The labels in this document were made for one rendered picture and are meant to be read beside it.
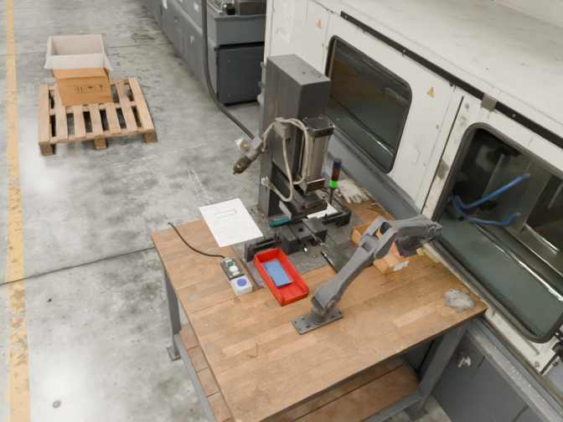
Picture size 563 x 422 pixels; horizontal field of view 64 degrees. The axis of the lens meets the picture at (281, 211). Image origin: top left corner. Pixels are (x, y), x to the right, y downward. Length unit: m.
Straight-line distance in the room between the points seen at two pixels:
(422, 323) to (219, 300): 0.80
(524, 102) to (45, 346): 2.65
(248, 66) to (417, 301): 3.55
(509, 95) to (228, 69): 3.50
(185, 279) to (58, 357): 1.20
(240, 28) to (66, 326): 3.19
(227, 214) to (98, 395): 1.19
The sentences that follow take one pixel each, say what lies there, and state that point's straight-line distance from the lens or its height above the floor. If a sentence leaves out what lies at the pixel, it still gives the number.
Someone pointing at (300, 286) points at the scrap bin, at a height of 0.91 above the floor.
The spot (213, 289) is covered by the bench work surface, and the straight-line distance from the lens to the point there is 1.84.
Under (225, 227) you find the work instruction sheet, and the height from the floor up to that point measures 0.90.
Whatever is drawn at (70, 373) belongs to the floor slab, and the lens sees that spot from 2.81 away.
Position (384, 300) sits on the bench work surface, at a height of 0.90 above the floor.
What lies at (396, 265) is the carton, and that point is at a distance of 2.05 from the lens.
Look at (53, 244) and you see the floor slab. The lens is 3.54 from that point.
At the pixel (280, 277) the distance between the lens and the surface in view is 1.88.
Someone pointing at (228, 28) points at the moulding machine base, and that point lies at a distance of 4.75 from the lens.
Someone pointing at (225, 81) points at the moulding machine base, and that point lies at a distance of 4.93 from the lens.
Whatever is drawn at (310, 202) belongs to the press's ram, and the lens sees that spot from 1.82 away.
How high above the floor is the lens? 2.30
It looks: 39 degrees down
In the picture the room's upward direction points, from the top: 6 degrees clockwise
